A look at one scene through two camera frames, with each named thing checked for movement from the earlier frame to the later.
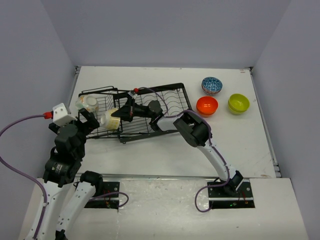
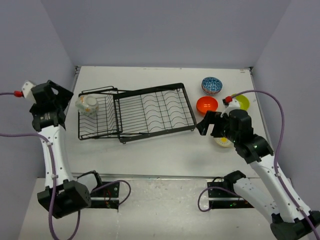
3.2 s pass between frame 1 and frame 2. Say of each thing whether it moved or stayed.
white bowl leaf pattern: stayed
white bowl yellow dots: moved
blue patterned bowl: stayed
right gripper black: moved
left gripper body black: moved
